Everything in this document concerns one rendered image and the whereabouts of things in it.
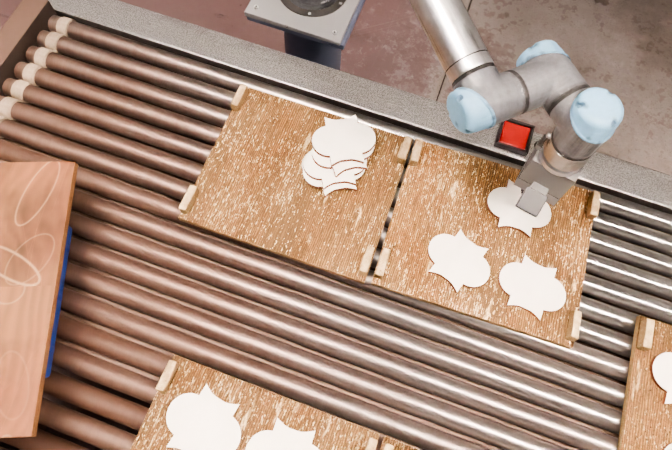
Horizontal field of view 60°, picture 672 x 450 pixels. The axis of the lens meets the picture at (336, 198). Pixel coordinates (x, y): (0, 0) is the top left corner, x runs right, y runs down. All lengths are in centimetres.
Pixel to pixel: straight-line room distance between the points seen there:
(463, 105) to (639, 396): 67
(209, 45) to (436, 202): 67
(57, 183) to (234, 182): 34
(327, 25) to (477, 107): 71
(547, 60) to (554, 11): 197
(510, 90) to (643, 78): 198
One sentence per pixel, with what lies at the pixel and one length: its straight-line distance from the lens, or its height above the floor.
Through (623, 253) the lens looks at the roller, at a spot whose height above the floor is 92.
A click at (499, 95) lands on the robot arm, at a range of 96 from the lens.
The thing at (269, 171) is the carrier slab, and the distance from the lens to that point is 128.
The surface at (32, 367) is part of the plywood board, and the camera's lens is 115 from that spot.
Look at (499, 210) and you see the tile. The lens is 128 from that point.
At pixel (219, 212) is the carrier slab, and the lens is 125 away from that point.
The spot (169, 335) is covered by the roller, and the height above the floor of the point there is 92.
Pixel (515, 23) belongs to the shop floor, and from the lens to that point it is 287.
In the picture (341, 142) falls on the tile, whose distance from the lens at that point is 125.
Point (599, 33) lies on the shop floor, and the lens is 298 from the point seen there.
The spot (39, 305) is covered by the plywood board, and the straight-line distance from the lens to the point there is 117.
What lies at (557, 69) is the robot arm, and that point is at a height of 132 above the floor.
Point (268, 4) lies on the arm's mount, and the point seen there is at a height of 89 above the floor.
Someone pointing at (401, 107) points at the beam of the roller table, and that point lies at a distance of 139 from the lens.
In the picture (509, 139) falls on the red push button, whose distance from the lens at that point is 139.
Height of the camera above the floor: 208
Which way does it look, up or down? 66 degrees down
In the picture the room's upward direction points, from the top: 5 degrees clockwise
